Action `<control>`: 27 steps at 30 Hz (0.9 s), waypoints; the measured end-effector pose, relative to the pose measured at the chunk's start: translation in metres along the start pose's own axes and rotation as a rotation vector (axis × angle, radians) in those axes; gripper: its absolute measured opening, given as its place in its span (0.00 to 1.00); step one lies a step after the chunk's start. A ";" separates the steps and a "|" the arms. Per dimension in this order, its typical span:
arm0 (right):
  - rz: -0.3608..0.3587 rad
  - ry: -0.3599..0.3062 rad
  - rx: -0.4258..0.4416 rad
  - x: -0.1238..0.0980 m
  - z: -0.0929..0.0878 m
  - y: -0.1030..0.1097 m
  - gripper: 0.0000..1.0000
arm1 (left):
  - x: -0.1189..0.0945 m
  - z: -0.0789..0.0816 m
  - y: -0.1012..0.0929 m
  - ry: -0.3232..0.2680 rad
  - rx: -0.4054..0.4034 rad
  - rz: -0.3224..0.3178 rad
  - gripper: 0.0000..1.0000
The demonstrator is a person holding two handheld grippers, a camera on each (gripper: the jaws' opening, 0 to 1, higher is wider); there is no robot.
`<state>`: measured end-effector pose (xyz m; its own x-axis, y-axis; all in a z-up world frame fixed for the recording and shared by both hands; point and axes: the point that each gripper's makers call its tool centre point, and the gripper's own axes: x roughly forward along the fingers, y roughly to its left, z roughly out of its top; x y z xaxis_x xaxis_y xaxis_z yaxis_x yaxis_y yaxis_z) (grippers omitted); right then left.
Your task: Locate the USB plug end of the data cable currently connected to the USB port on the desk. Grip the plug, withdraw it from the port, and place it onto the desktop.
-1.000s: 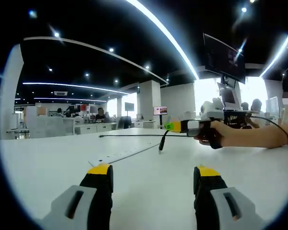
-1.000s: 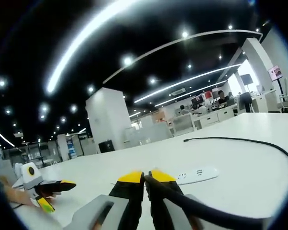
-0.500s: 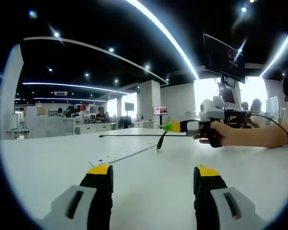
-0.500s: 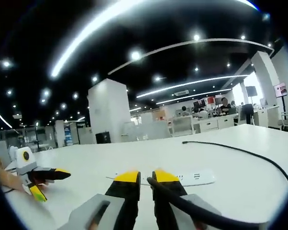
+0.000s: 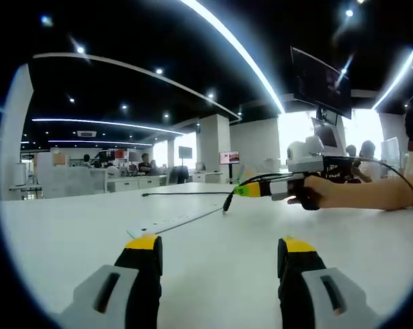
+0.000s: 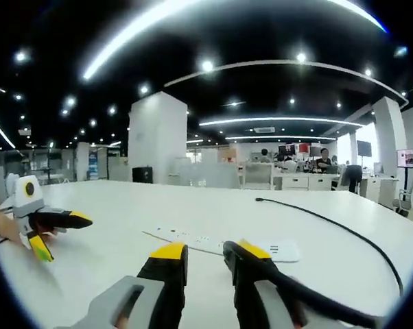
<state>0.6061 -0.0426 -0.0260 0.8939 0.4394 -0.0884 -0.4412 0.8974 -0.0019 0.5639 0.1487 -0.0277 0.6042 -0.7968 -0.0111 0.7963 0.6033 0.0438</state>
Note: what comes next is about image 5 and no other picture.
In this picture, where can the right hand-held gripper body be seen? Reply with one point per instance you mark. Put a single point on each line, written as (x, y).
(304, 154)

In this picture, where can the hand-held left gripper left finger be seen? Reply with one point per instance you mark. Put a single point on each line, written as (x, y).
(107, 294)

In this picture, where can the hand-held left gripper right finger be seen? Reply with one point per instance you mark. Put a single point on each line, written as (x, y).
(316, 294)

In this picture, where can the white USB port strip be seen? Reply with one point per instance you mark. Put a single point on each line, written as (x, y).
(179, 221)

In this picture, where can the white desk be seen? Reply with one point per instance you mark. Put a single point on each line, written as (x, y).
(210, 267)

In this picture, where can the person's right hand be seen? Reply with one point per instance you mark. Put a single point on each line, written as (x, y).
(313, 192)

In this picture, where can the small grey monitor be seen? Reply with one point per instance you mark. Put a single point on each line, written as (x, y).
(326, 133)

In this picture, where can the screen with red picture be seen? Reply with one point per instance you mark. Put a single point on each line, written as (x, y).
(230, 157)

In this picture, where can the hanging black monitor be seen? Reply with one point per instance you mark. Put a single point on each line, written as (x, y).
(321, 85)

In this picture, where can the dark office chair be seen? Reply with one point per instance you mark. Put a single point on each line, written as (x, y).
(179, 174)

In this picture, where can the dark screen on stand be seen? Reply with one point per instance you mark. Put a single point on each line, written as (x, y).
(185, 152)

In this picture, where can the white drawer cabinet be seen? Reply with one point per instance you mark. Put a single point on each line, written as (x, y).
(129, 183)

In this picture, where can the white cylinder appliance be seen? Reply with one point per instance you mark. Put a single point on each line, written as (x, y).
(20, 174)

